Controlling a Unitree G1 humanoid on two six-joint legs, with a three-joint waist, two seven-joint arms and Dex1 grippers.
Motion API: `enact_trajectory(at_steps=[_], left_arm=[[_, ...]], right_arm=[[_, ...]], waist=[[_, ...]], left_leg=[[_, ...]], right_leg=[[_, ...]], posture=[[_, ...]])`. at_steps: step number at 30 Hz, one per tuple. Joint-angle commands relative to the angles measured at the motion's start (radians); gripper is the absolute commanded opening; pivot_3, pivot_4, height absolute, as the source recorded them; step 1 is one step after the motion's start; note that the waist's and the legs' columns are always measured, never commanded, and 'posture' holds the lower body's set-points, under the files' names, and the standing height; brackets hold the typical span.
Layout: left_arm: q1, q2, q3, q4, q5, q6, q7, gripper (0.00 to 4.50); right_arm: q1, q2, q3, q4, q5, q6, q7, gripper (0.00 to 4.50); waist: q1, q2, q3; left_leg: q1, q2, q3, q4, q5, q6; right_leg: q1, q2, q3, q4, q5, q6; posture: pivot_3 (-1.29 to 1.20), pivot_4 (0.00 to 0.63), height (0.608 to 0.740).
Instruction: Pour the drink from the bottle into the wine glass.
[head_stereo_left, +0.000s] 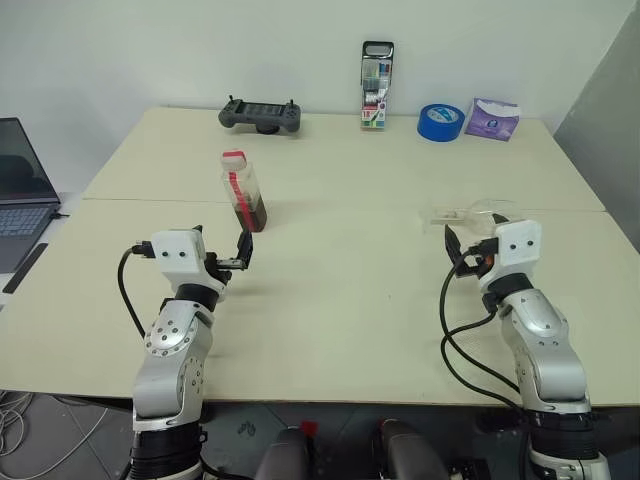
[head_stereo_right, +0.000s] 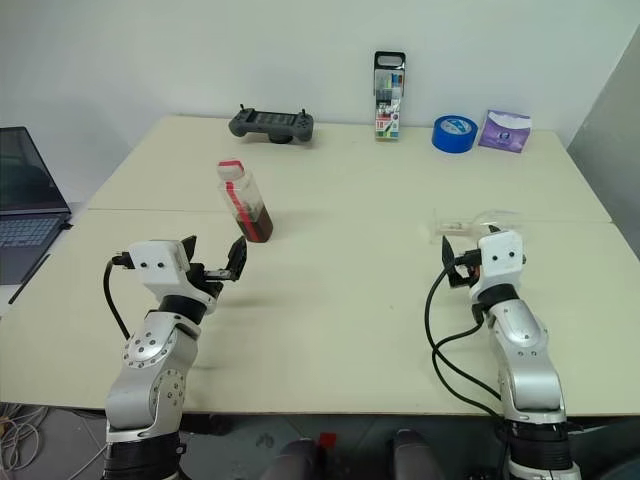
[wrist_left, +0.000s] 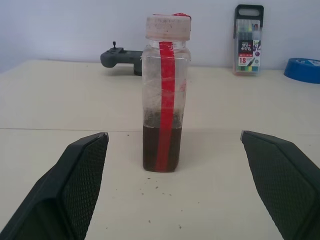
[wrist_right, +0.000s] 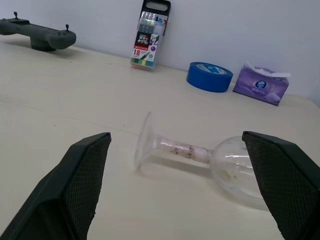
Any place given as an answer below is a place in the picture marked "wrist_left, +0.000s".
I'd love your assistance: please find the blue tape roll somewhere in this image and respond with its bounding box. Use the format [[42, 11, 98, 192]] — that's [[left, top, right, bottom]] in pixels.
[[283, 57, 320, 85]]

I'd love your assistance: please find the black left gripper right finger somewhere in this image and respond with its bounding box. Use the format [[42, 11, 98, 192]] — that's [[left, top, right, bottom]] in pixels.
[[239, 129, 320, 240]]

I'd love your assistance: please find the clear bottle with red tape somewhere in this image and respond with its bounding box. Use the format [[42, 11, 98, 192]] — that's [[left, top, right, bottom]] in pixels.
[[141, 11, 193, 173]]

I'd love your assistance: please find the marker pen set box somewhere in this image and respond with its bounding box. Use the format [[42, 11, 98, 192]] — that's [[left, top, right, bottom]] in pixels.
[[232, 4, 265, 77]]

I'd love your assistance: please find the grey handheld game controller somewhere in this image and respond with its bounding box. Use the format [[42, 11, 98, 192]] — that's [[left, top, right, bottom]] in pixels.
[[100, 40, 144, 76]]

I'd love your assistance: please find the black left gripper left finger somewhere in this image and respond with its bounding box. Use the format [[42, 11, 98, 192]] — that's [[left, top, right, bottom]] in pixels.
[[0, 131, 110, 240]]

